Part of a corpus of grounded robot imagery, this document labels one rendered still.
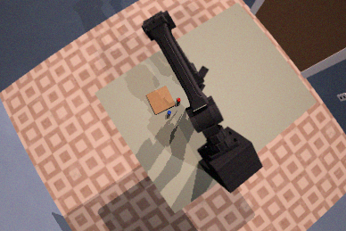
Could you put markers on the orange mat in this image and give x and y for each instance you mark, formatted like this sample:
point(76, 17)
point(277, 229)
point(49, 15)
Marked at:
point(160, 100)

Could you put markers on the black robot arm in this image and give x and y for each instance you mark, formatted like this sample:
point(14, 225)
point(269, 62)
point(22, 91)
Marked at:
point(207, 118)

